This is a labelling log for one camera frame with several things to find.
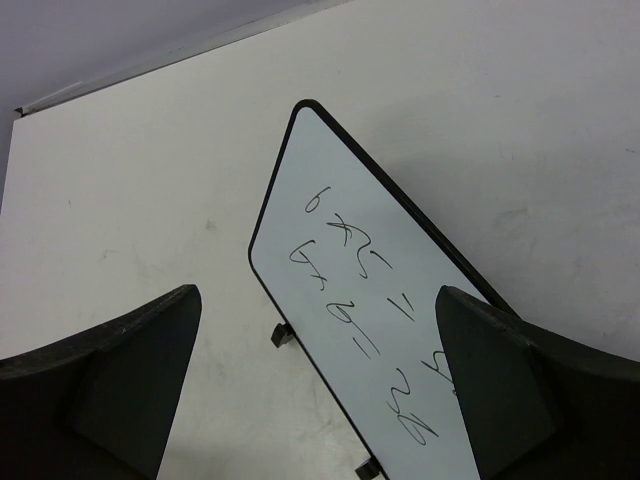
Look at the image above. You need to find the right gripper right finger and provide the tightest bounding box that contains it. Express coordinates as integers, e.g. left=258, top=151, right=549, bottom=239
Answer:
left=435, top=286, right=639, bottom=479

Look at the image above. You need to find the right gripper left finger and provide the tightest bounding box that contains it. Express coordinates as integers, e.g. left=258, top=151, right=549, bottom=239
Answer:
left=1, top=284, right=201, bottom=479

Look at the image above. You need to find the small black-framed whiteboard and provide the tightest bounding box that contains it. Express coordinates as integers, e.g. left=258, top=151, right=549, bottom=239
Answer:
left=248, top=99, right=506, bottom=479

